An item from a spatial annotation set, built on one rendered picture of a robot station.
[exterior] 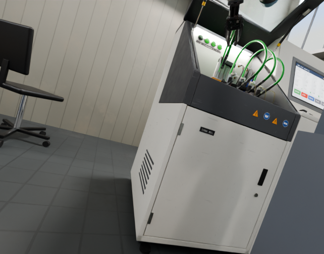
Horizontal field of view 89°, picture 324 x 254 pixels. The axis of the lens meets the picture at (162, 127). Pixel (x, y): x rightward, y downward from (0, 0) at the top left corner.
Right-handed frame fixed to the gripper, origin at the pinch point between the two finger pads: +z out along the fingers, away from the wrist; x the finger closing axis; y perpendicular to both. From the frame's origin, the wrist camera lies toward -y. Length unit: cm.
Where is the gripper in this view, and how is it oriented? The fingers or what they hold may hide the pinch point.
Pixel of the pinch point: (232, 44)
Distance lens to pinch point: 111.6
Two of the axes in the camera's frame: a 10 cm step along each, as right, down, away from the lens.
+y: -3.4, 6.4, -6.9
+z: 1.7, 7.6, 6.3
